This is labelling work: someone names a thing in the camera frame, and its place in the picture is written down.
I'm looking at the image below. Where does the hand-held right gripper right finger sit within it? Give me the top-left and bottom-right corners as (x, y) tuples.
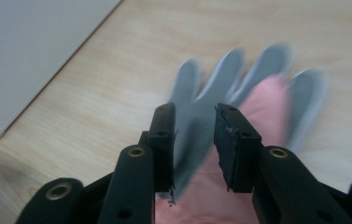
(213, 103), (352, 224)

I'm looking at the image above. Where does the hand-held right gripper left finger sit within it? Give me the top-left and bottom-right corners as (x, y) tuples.
(97, 102), (177, 224)

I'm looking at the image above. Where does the pink glove with grey palm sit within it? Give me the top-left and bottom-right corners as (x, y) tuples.
(154, 42), (331, 224)

